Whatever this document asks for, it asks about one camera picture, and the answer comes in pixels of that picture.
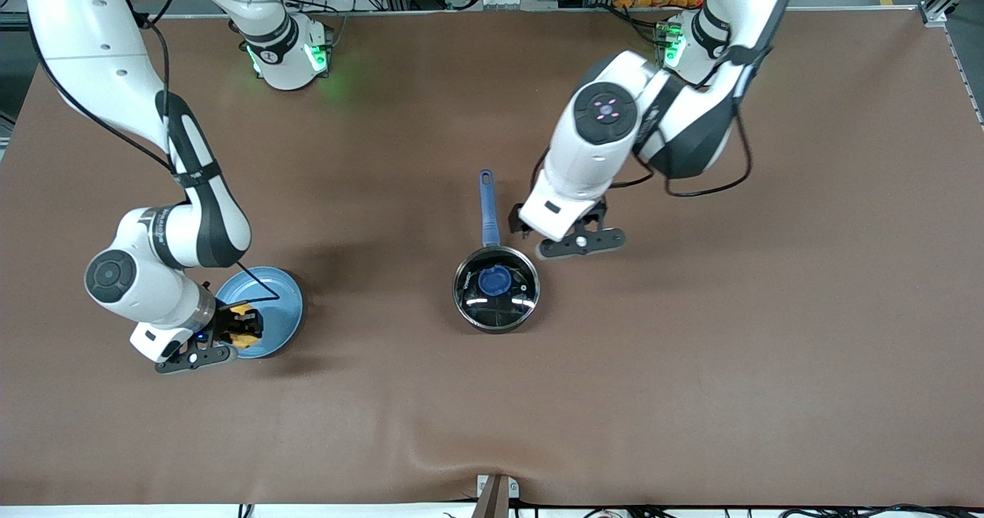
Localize metal table clamp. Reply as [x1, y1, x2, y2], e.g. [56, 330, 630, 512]
[475, 473, 520, 518]

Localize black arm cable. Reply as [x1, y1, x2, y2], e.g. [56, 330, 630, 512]
[27, 0, 282, 315]
[529, 0, 808, 200]

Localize blue plate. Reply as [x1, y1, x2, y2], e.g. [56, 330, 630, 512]
[214, 266, 305, 360]

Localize black pot with blue handle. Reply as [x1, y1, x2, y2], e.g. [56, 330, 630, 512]
[452, 169, 541, 335]

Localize glass lid with blue knob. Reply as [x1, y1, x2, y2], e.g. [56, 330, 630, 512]
[455, 247, 539, 331]

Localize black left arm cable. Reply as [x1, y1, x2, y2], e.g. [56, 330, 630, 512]
[529, 0, 808, 200]

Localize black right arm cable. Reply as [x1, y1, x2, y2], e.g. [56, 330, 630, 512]
[27, 0, 282, 315]

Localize brown table mat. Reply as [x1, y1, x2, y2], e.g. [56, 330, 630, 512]
[0, 7, 984, 507]

